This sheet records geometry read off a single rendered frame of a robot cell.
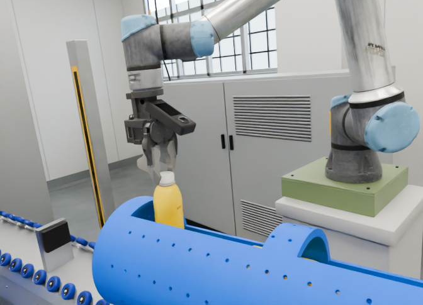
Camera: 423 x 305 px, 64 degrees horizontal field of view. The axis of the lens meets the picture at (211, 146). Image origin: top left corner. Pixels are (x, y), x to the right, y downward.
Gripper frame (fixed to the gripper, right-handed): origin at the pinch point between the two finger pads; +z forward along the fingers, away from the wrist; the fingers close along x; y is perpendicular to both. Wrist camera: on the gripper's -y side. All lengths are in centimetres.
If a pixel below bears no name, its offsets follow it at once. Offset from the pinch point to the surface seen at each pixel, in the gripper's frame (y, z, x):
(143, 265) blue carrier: -3.1, 14.6, 13.1
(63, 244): 52, 30, -1
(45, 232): 52, 23, 4
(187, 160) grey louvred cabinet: 144, 59, -181
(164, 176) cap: -1.1, -0.7, 1.5
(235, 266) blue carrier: -23.4, 10.9, 10.0
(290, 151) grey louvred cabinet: 34, 39, -160
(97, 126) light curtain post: 67, -4, -33
